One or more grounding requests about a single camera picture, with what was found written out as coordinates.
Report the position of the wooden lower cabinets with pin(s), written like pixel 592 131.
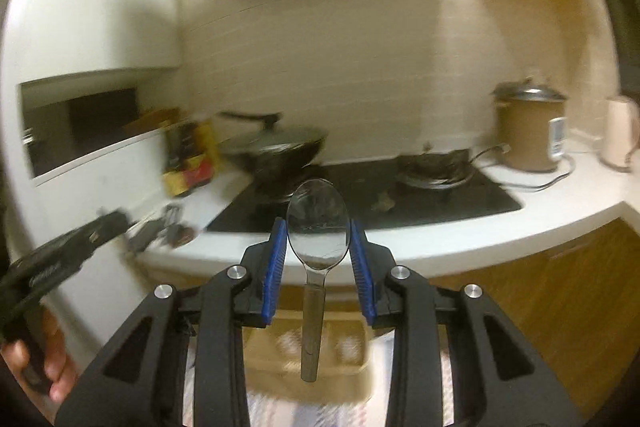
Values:
pixel 547 340

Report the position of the black wok with lid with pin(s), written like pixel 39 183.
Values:
pixel 271 154

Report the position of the beige plastic utensil basket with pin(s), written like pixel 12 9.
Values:
pixel 272 360

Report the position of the white electric kettle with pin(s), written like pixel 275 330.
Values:
pixel 621 133

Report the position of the metal spoon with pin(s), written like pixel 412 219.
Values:
pixel 319 234

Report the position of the sauce bottles cluster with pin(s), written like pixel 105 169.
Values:
pixel 192 157

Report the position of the person's left hand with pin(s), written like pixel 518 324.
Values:
pixel 58 365

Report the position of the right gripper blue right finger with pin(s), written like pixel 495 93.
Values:
pixel 395 297

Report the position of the brown rice cooker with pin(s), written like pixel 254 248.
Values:
pixel 530 125

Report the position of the black gas stove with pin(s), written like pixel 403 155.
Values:
pixel 383 194

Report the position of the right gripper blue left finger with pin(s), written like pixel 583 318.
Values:
pixel 243 295

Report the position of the white refrigerator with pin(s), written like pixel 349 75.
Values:
pixel 75 76

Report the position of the striped woven cloth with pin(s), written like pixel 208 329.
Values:
pixel 320 409

